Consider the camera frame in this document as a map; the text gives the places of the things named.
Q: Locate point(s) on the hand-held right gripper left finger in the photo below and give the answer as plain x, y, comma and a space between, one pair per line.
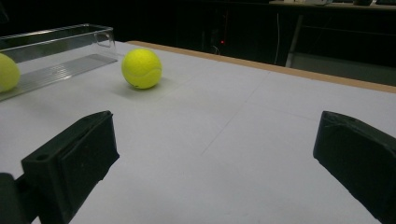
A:
74, 161

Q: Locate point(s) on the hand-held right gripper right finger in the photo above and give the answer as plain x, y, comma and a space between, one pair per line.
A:
361, 155

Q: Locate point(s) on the clear plastic container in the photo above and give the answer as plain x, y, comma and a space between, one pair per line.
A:
62, 71

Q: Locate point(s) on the yellow tennis ball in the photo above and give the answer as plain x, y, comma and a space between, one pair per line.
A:
141, 68
7, 73

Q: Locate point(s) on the wooden table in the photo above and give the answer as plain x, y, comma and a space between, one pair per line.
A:
280, 69

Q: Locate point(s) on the white foam board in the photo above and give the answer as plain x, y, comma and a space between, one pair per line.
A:
218, 124

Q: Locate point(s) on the white metal desk frame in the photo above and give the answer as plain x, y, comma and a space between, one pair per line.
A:
342, 67

